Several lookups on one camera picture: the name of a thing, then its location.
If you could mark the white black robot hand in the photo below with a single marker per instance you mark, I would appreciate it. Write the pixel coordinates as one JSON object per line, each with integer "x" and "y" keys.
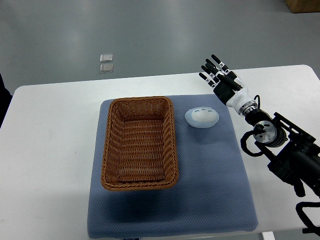
{"x": 230, "y": 89}

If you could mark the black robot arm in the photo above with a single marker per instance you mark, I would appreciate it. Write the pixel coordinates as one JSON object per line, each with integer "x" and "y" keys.
{"x": 292, "y": 152}

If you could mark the brown wicker basket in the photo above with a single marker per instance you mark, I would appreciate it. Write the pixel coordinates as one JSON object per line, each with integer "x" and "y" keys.
{"x": 140, "y": 150}

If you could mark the cardboard box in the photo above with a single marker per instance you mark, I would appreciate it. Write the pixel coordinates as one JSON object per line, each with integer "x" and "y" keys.
{"x": 303, "y": 6}

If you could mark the upper clear floor plate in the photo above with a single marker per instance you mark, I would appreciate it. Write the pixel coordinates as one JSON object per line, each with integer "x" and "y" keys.
{"x": 106, "y": 57}

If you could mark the blue quilted mat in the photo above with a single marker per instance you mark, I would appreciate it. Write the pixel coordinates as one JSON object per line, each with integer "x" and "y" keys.
{"x": 212, "y": 194}

